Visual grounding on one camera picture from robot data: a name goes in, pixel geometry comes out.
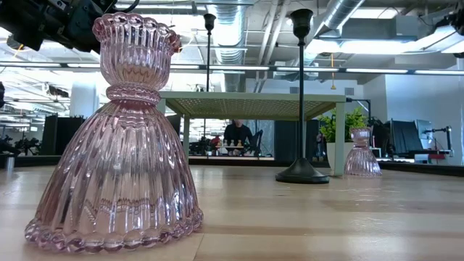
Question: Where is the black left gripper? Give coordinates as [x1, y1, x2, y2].
[43, 0, 109, 54]

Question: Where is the tall black metal candlestick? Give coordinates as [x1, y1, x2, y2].
[275, 8, 331, 185]
[203, 13, 217, 92]

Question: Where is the pink ribbed glass candle holder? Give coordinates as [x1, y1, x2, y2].
[343, 126, 383, 178]
[24, 12, 204, 254]

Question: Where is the black cabinet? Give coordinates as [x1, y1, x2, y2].
[42, 115, 87, 156]

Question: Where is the green perforated metal shelf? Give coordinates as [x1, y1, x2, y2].
[158, 91, 347, 177]

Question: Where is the person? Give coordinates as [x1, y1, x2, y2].
[223, 119, 254, 155]

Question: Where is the yellow hanging pendant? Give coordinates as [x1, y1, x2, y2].
[329, 53, 336, 91]

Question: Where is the black curved pole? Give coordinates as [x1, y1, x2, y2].
[346, 96, 373, 126]

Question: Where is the green plant white pot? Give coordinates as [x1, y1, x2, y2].
[317, 107, 367, 171]

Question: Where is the black monitor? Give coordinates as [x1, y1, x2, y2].
[389, 119, 423, 155]

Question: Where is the silver ventilation duct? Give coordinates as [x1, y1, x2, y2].
[205, 0, 249, 92]
[315, 0, 365, 37]

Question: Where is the black aluminium table frame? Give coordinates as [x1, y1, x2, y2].
[0, 154, 464, 178]

